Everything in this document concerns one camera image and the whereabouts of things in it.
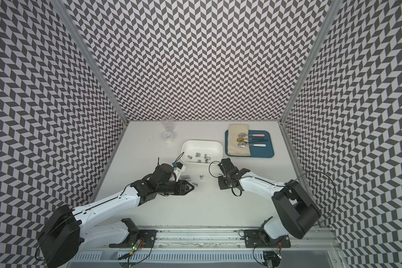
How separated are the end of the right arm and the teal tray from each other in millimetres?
246

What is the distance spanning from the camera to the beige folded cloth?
1.03 m

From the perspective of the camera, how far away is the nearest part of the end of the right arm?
641 millimetres

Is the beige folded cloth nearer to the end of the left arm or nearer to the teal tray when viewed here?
the teal tray

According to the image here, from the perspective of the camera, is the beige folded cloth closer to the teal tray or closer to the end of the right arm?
the teal tray

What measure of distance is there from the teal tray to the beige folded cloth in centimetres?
1

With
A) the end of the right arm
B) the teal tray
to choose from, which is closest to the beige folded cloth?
the teal tray

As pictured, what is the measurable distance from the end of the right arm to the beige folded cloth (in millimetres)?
245

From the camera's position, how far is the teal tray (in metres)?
1.02
